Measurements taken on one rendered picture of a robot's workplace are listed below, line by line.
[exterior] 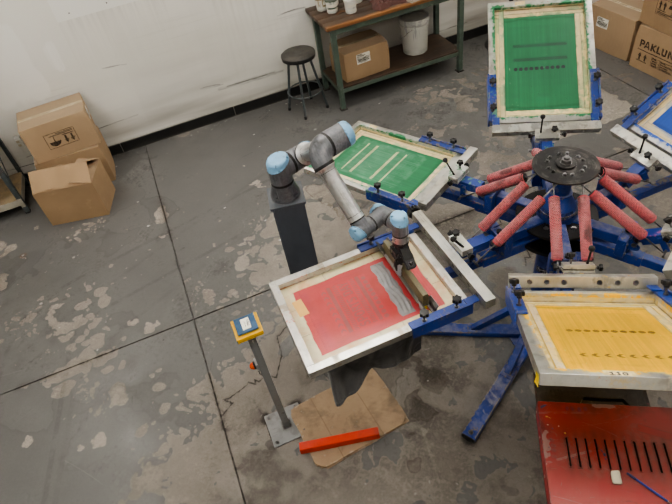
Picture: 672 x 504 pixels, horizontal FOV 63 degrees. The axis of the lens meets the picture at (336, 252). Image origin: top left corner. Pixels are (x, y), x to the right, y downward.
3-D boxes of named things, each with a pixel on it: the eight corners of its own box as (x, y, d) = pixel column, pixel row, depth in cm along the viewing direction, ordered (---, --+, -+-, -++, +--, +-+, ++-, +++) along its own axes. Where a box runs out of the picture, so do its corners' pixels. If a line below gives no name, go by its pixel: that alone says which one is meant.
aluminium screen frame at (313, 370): (310, 379, 234) (308, 374, 231) (270, 288, 274) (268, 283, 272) (472, 309, 248) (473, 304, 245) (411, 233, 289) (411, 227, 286)
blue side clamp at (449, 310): (413, 339, 242) (412, 329, 238) (408, 331, 246) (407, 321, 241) (473, 313, 248) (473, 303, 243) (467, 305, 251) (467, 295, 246)
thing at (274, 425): (274, 448, 316) (229, 351, 249) (263, 417, 331) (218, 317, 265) (310, 432, 320) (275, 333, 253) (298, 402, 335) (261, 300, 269)
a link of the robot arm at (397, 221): (397, 205, 242) (411, 213, 237) (398, 224, 249) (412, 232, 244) (384, 214, 239) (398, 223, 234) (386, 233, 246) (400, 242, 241)
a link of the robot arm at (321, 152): (303, 142, 228) (364, 242, 235) (323, 130, 233) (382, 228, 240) (293, 149, 239) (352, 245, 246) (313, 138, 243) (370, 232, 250)
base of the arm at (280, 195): (269, 189, 291) (265, 174, 284) (297, 182, 292) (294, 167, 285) (273, 206, 280) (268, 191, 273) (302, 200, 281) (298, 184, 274)
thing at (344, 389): (340, 407, 270) (328, 357, 240) (338, 401, 272) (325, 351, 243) (424, 370, 278) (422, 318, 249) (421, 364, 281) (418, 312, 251)
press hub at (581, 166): (526, 370, 329) (559, 194, 235) (489, 324, 356) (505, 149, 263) (581, 345, 336) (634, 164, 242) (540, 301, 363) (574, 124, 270)
